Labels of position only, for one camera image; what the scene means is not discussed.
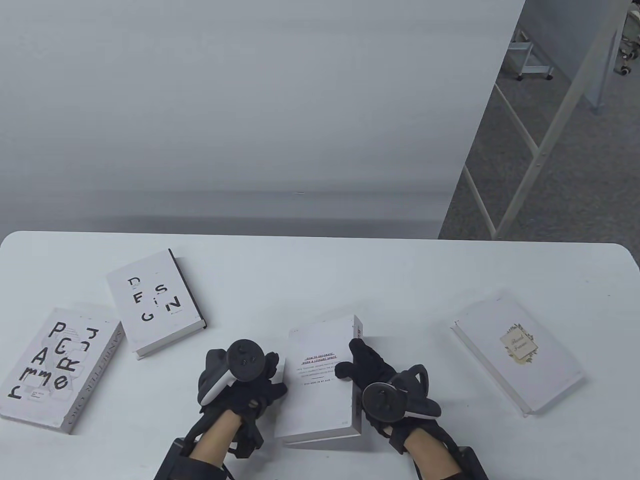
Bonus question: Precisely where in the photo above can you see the person's left hand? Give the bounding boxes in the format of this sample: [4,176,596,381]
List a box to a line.
[199,347,289,426]

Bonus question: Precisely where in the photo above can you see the person's right hand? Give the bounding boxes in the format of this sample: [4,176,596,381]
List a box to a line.
[333,338,446,454]

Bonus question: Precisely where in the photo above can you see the white book small text lines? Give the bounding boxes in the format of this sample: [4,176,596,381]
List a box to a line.
[274,314,364,445]

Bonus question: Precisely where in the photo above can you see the white book black spine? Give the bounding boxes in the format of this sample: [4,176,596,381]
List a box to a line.
[106,248,207,360]

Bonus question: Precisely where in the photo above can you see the white book blue floral cover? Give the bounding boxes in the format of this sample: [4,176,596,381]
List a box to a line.
[450,295,587,417]

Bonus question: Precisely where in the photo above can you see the white book jumbled black letters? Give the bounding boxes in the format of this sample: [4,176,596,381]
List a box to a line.
[0,306,123,435]

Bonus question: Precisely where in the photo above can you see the person's left forearm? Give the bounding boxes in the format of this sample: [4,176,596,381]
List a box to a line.
[187,409,248,480]

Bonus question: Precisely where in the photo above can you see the person's right forearm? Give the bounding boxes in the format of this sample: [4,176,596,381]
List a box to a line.
[404,425,488,480]

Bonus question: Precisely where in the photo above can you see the black and white controller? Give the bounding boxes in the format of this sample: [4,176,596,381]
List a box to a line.
[200,339,267,407]
[361,365,442,420]

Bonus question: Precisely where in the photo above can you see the white backdrop board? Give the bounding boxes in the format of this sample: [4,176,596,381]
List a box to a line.
[0,0,527,240]

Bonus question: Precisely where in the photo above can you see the white wheeled cart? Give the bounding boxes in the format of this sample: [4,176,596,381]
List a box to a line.
[507,30,555,82]

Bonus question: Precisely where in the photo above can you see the grey partition panel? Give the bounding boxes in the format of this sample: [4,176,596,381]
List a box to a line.
[525,0,626,115]

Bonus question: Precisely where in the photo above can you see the office chair base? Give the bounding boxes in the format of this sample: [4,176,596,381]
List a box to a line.
[617,25,640,77]

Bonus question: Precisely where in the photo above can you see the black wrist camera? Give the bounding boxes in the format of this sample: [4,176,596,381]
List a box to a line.
[227,415,265,460]

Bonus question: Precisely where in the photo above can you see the black wrist strap with box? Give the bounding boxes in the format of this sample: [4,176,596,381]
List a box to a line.
[447,442,489,480]
[152,425,226,480]

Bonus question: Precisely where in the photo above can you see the white metal support frame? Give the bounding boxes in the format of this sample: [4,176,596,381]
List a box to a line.
[462,0,632,240]

